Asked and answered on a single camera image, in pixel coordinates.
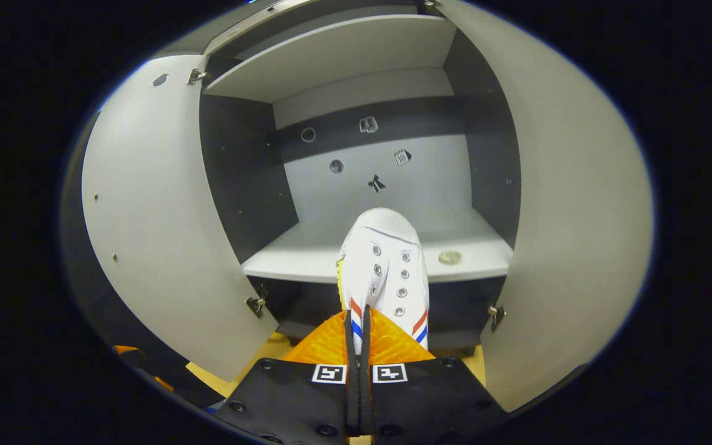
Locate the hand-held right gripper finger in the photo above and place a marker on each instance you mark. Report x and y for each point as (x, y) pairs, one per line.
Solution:
(351, 371)
(366, 383)

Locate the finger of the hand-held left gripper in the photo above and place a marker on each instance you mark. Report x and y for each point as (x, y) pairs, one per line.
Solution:
(124, 350)

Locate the white striped shoe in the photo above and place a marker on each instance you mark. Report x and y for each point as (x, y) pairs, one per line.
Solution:
(387, 259)

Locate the white shoe cabinet door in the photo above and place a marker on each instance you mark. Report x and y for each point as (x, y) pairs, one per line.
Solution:
(164, 216)
(578, 216)

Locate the white shoe cabinet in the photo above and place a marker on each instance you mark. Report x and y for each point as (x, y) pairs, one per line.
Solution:
(356, 55)

